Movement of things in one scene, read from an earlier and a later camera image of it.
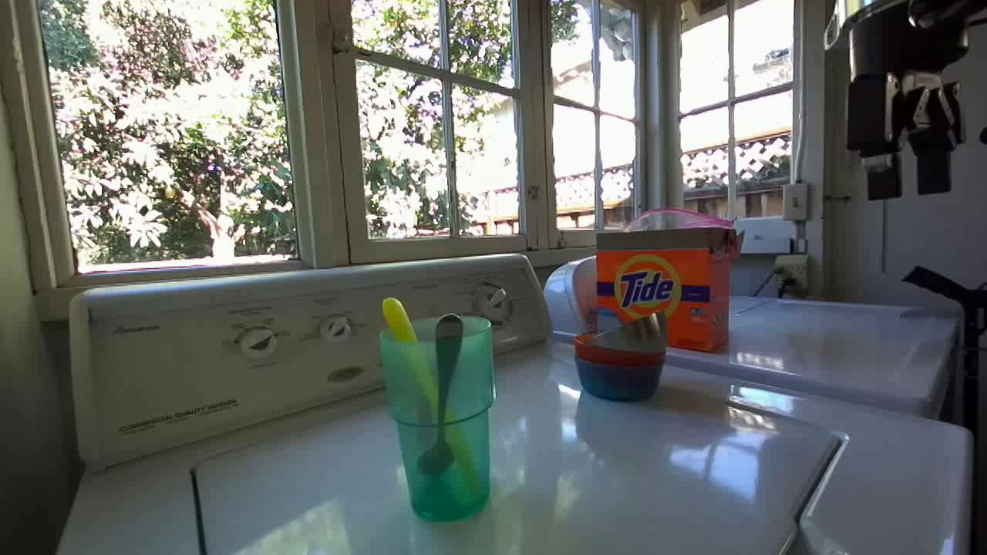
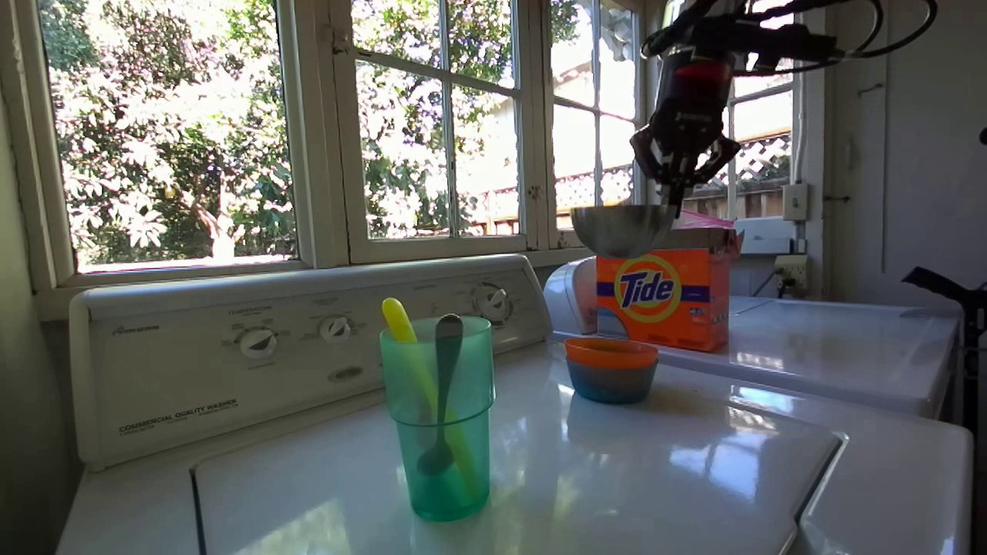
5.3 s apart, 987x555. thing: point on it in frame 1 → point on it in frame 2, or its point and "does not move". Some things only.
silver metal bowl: x=624 y=335 → x=621 y=230
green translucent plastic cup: x=439 y=380 does not move
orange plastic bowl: x=618 y=355 does not move
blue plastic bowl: x=618 y=383 does not move
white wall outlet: x=796 y=202 does not move
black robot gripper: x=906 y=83 → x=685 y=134
